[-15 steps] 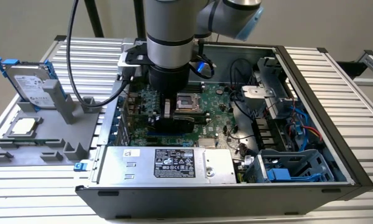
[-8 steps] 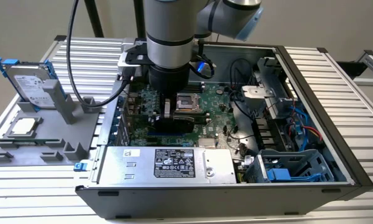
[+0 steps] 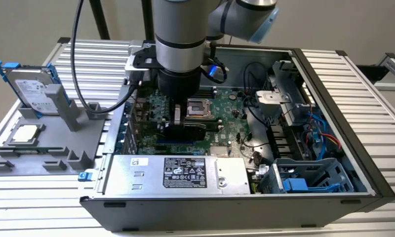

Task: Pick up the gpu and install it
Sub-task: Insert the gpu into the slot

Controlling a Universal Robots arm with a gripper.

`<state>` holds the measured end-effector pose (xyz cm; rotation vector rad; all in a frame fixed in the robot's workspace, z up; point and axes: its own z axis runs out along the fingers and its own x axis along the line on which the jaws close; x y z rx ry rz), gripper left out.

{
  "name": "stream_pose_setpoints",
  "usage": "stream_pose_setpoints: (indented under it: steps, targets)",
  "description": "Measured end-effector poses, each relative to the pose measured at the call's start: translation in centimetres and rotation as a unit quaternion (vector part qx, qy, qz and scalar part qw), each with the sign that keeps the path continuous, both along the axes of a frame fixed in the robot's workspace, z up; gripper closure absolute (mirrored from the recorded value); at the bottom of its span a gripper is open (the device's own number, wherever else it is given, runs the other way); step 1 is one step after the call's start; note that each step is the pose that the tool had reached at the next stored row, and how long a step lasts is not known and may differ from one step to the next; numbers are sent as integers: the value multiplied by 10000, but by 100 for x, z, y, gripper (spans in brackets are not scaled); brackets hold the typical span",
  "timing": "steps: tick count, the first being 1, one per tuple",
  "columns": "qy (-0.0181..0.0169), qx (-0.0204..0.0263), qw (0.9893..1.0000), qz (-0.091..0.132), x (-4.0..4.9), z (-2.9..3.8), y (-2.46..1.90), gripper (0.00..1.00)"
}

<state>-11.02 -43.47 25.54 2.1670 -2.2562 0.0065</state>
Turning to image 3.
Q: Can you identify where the grey parts rack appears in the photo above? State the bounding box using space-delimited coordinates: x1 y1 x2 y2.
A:
0 83 112 177

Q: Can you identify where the black stand pole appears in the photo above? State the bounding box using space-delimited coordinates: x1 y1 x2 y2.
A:
88 0 110 40
140 0 154 41

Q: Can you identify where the blue disk connector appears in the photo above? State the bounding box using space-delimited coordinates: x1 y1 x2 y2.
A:
283 179 308 192

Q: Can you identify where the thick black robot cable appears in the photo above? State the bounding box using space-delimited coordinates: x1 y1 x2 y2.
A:
70 0 136 115

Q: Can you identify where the metal CPU socket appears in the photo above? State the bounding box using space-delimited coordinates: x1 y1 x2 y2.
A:
185 97 214 118

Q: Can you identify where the blue wire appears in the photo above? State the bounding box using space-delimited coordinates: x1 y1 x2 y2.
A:
304 111 329 161

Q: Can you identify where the black camera with blue light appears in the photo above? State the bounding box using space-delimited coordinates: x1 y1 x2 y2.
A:
200 58 230 83

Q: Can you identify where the green motherboard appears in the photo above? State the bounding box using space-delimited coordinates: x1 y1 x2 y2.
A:
136 85 250 158

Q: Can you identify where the small silver heatsink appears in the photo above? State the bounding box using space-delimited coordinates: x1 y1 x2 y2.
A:
209 146 230 157

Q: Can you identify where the open grey PC case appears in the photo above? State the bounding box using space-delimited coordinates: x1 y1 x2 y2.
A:
80 40 395 233

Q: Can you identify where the metal drive bracket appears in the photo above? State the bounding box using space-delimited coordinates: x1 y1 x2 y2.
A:
254 60 316 126

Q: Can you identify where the hard disk in blue carrier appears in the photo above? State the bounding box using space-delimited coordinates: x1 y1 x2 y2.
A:
0 60 65 119

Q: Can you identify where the metal slat side table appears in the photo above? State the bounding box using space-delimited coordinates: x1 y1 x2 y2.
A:
373 53 395 92

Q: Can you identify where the silver power supply unit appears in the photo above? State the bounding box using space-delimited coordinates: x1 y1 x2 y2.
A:
101 154 252 196

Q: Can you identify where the red wire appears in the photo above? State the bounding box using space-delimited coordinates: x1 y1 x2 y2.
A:
321 133 341 149

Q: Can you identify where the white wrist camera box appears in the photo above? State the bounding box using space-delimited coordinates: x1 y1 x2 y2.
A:
124 46 161 82

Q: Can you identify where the black looped wire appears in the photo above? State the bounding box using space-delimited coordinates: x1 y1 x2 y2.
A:
242 63 266 99

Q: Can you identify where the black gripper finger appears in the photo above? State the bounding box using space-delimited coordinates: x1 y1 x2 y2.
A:
172 98 185 129

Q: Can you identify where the grey disk bay cage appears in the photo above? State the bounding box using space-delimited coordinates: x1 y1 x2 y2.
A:
258 158 355 195

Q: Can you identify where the silver CPU chip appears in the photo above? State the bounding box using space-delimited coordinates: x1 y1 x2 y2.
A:
11 124 39 144

